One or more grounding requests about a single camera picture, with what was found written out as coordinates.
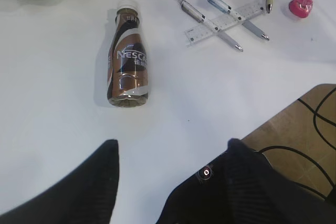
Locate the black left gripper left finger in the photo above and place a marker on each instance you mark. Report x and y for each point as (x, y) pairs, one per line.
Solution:
(86, 195)

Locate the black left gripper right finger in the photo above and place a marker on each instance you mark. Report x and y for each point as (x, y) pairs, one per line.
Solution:
(240, 186)

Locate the Nescafe coffee bottle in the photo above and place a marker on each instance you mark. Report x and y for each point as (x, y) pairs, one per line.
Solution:
(127, 84)

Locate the blue grey pen middle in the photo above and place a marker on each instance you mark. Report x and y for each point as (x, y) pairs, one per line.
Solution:
(233, 14)

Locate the pink pencil sharpener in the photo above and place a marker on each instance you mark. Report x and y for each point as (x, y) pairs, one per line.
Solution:
(301, 8)

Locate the grey pen left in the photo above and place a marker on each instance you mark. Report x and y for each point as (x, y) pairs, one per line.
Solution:
(207, 23)

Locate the clear plastic ruler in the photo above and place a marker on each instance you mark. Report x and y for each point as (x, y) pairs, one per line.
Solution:
(224, 22)

